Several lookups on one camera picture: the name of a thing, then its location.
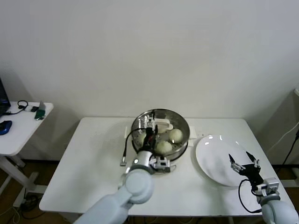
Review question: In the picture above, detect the right wrist camera unit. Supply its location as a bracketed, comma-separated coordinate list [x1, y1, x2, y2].
[253, 177, 280, 198]

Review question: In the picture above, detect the black wall cable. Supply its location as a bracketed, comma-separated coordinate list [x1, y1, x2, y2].
[281, 129, 299, 166]

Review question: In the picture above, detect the white side table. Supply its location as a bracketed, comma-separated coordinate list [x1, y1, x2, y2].
[0, 101, 54, 208]

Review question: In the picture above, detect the black looped thin cable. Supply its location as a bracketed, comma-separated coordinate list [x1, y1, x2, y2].
[4, 100, 30, 116]

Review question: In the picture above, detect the white wall cable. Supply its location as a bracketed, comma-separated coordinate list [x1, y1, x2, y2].
[268, 121, 299, 151]

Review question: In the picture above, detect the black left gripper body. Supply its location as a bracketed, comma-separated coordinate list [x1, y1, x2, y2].
[142, 126, 159, 150]

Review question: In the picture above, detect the white floor power strip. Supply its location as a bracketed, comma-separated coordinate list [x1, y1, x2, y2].
[20, 192, 44, 208]

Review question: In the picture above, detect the white electric cooking pot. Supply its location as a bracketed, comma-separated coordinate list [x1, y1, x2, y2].
[124, 125, 197, 172]

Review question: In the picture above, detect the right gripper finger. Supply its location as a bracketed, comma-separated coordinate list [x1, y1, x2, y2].
[245, 151, 261, 169]
[228, 153, 244, 175]

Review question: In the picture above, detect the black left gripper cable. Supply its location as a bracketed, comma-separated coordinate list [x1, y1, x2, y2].
[119, 132, 143, 167]

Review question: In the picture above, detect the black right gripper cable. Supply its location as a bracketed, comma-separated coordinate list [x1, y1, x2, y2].
[238, 179, 263, 213]

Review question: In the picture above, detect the large white round plate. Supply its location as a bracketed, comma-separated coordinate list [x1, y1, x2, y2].
[195, 134, 255, 187]

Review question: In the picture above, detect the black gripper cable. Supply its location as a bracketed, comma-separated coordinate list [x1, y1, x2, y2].
[119, 132, 143, 167]
[238, 179, 263, 213]

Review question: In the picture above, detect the left wrist camera unit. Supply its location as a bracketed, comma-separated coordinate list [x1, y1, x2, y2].
[150, 156, 176, 174]

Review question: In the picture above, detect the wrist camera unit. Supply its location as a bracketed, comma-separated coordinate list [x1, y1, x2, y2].
[150, 156, 176, 174]
[253, 177, 280, 198]

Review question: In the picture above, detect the blue computer mouse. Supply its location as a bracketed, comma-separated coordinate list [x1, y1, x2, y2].
[0, 120, 13, 135]

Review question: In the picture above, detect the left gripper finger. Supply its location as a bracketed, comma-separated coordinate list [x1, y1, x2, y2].
[148, 111, 160, 134]
[137, 116, 149, 134]

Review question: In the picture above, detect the perforated stainless steel steamer basket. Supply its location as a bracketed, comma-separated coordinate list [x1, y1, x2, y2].
[130, 129, 190, 162]

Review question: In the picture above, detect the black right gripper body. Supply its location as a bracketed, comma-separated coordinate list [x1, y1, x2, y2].
[240, 164, 264, 187]

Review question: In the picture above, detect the dark laptop computer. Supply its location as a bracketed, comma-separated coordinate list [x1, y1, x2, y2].
[0, 77, 11, 117]

